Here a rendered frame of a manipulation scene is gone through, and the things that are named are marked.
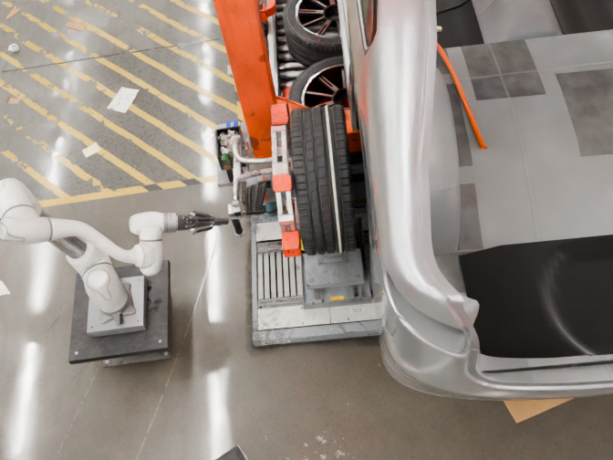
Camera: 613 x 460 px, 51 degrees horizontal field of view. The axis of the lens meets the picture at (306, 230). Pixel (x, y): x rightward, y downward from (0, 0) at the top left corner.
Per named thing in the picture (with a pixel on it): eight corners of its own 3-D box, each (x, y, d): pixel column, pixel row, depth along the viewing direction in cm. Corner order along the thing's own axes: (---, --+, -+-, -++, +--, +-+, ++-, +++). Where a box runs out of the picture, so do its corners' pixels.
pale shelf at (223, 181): (249, 184, 346) (248, 181, 343) (218, 187, 347) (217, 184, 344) (248, 124, 369) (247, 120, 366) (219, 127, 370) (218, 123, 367)
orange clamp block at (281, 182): (294, 191, 263) (292, 190, 254) (275, 193, 264) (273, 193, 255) (292, 173, 263) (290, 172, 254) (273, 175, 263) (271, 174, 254)
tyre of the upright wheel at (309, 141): (342, 80, 262) (343, 130, 327) (285, 87, 263) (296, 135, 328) (358, 239, 251) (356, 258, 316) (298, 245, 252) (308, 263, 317)
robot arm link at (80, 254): (92, 288, 320) (77, 256, 331) (119, 270, 321) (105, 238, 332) (-8, 222, 253) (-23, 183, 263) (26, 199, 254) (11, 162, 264)
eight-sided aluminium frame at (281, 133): (303, 265, 299) (289, 199, 253) (289, 266, 299) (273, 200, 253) (296, 172, 328) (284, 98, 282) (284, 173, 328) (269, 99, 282)
